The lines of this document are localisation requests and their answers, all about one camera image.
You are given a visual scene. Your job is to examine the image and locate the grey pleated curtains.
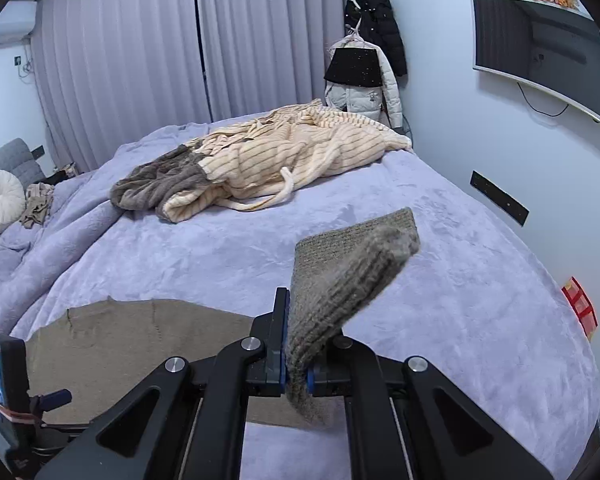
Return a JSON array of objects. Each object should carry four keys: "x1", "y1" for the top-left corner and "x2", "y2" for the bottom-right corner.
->
[{"x1": 31, "y1": 0, "x2": 346, "y2": 171}]

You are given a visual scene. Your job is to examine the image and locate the brown knit sweater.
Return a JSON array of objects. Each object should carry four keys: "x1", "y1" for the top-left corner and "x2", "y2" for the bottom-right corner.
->
[{"x1": 26, "y1": 208, "x2": 419, "y2": 429}]

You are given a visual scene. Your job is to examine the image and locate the wall mounted television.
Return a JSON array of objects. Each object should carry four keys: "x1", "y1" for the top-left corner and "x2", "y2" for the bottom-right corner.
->
[{"x1": 471, "y1": 0, "x2": 600, "y2": 123}]

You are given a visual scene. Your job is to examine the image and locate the lavender plush bed blanket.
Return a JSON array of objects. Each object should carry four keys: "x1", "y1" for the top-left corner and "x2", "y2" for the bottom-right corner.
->
[{"x1": 0, "y1": 124, "x2": 600, "y2": 479}]

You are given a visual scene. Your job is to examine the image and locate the grey quilted headboard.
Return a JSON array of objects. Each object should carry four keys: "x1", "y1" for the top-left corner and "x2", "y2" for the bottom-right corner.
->
[{"x1": 0, "y1": 139, "x2": 45, "y2": 195}]

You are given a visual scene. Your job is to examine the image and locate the round white pleated cushion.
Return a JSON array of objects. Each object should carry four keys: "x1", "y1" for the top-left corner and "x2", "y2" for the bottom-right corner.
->
[{"x1": 0, "y1": 170, "x2": 26, "y2": 234}]

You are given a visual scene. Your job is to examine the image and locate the white air conditioner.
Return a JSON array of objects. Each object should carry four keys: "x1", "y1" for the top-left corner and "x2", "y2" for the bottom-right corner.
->
[{"x1": 0, "y1": 1, "x2": 38, "y2": 48}]

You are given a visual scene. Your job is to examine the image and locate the grey-brown fleece garment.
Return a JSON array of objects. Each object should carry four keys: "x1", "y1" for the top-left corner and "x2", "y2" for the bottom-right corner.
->
[{"x1": 110, "y1": 144, "x2": 209, "y2": 217}]

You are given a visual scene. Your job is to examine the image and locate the television power cable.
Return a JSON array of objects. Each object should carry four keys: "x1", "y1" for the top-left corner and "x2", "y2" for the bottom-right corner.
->
[{"x1": 516, "y1": 80, "x2": 571, "y2": 120}]

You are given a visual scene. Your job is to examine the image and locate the cream striped fleece robe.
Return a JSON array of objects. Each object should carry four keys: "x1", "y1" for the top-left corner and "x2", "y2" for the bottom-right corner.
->
[{"x1": 157, "y1": 100, "x2": 412, "y2": 223}]

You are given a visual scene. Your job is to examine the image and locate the black hanging jacket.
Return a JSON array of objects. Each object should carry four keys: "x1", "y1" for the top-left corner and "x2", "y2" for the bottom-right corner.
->
[{"x1": 344, "y1": 0, "x2": 407, "y2": 78}]

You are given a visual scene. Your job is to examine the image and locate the black wall socket strip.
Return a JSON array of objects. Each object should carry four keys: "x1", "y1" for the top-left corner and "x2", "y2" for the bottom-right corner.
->
[{"x1": 469, "y1": 171, "x2": 529, "y2": 226}]

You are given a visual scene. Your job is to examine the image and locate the small beige crumpled cloth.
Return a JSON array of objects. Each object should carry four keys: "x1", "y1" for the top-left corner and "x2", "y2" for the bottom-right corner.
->
[{"x1": 20, "y1": 182, "x2": 54, "y2": 229}]

